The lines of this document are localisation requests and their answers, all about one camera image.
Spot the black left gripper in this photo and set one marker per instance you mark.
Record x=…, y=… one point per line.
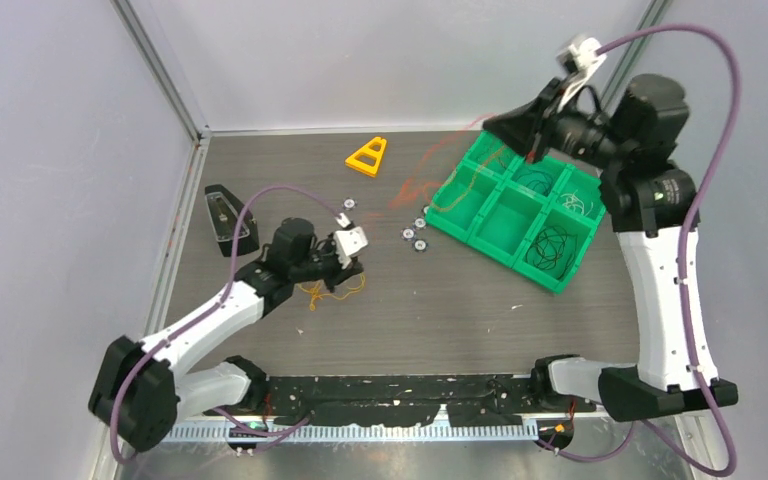
x=342, y=274

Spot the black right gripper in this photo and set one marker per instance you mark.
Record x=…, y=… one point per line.
x=530, y=127

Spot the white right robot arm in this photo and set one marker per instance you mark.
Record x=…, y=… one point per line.
x=649, y=200

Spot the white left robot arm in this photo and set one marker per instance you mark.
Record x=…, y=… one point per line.
x=145, y=387

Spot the round token upper left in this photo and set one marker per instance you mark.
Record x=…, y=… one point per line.
x=349, y=204

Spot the green compartment bin tray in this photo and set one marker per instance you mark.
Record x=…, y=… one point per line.
x=536, y=219

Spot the round token middle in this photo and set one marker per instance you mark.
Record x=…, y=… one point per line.
x=408, y=234

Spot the round token lower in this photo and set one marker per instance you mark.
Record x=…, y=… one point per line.
x=420, y=245

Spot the yellow triangular plastic piece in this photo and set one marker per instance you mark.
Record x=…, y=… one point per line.
x=368, y=158

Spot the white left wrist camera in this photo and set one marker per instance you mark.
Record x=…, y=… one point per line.
x=350, y=239

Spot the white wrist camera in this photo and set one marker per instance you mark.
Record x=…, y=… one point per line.
x=350, y=239
x=580, y=60

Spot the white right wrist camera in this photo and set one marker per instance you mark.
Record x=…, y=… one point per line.
x=580, y=60

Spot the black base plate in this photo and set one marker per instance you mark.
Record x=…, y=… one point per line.
x=407, y=400

